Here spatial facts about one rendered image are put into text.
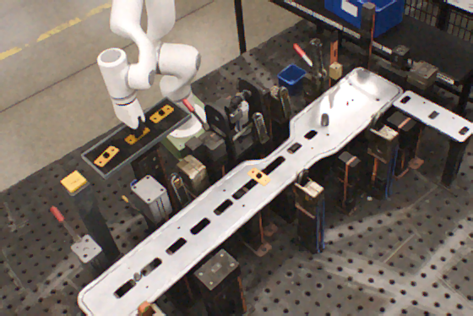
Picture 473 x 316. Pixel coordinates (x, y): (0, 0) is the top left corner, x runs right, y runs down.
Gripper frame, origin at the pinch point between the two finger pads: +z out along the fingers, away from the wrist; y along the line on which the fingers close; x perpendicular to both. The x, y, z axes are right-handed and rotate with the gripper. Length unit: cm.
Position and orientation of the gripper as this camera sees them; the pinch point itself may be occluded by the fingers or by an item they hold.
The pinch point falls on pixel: (135, 130)
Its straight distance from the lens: 196.7
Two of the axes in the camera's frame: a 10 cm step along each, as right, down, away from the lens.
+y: 7.2, 4.7, -5.1
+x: 6.9, -6.0, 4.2
